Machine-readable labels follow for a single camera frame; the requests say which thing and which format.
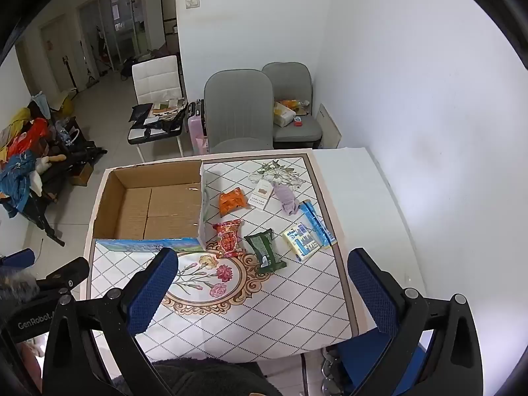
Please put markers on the person's dark fleece clothing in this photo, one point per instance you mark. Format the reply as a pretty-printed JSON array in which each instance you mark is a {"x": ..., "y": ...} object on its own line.
[{"x": 206, "y": 379}]

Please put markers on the small white flat box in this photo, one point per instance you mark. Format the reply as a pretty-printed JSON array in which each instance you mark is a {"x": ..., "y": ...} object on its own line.
[{"x": 260, "y": 198}]

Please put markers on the open cardboard box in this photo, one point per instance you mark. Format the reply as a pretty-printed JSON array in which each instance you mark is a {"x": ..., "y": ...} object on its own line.
[{"x": 161, "y": 210}]

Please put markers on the small red blue box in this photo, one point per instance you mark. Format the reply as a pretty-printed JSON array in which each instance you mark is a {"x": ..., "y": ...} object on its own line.
[{"x": 298, "y": 121}]

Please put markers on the blue chair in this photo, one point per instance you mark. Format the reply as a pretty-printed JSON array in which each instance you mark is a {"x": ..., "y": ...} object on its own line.
[{"x": 363, "y": 359}]

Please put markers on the long blue white packet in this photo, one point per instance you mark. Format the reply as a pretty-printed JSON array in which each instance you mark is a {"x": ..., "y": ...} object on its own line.
[{"x": 316, "y": 223}]

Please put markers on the purple sock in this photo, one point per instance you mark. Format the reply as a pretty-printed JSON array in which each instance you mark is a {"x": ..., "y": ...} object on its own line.
[{"x": 285, "y": 199}]

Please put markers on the grey upholstered chair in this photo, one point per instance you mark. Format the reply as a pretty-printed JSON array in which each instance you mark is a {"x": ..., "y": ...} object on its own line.
[
  {"x": 238, "y": 107},
  {"x": 288, "y": 82}
]

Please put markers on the black bag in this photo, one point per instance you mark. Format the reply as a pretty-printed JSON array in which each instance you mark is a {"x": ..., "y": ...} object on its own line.
[{"x": 140, "y": 112}]

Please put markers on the small brown floor box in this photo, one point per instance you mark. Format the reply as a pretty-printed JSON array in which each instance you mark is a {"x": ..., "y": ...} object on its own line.
[{"x": 81, "y": 175}]

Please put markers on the black metal rack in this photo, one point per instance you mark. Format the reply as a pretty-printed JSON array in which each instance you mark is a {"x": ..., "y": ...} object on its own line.
[{"x": 70, "y": 154}]

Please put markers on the orange snack packet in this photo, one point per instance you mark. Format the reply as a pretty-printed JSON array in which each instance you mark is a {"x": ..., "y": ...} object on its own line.
[{"x": 232, "y": 202}]

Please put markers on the pile of colourful clothes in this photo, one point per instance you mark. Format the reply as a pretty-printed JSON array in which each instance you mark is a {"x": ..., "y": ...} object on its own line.
[{"x": 18, "y": 161}]

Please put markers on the red snack packet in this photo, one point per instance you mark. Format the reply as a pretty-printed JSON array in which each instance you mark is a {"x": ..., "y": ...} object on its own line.
[{"x": 227, "y": 239}]

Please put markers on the stack of papers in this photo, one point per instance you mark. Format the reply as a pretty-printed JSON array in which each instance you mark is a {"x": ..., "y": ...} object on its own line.
[{"x": 167, "y": 109}]

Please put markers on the white wall switch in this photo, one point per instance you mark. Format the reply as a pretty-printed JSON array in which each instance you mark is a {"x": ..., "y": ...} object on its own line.
[{"x": 192, "y": 2}]

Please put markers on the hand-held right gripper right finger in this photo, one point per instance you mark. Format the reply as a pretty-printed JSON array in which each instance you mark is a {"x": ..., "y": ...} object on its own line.
[{"x": 371, "y": 293}]

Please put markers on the yellow blue tissue pack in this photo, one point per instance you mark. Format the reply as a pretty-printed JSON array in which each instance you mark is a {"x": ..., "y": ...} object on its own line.
[{"x": 301, "y": 241}]

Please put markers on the white yellow tissue pack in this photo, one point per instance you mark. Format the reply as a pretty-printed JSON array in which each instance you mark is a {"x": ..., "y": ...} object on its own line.
[{"x": 284, "y": 114}]

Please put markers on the white board panel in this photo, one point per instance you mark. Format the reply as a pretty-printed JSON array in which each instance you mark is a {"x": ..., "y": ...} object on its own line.
[{"x": 329, "y": 126}]

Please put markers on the wooden door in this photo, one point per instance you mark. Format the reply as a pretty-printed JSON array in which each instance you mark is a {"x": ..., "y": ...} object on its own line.
[{"x": 57, "y": 55}]

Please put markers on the green snack packet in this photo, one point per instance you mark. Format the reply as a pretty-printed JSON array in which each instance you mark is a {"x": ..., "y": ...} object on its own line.
[{"x": 264, "y": 251}]

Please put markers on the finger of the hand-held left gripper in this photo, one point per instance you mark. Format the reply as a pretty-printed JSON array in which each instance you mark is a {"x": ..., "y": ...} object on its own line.
[
  {"x": 18, "y": 258},
  {"x": 66, "y": 274}
]

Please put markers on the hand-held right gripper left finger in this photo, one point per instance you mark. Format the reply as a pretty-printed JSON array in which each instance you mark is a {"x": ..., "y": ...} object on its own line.
[{"x": 153, "y": 291}]

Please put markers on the white padded chair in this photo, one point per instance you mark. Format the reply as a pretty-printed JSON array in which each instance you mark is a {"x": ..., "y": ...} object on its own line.
[{"x": 156, "y": 76}]

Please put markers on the glass sliding door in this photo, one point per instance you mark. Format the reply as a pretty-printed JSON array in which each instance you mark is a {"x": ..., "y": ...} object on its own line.
[{"x": 119, "y": 24}]

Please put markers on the pink suitcase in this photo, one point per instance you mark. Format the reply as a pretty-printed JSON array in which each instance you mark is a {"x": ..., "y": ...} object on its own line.
[{"x": 194, "y": 126}]

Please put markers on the floral printed tablecloth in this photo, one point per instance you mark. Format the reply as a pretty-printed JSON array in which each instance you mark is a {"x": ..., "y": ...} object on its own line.
[{"x": 264, "y": 309}]

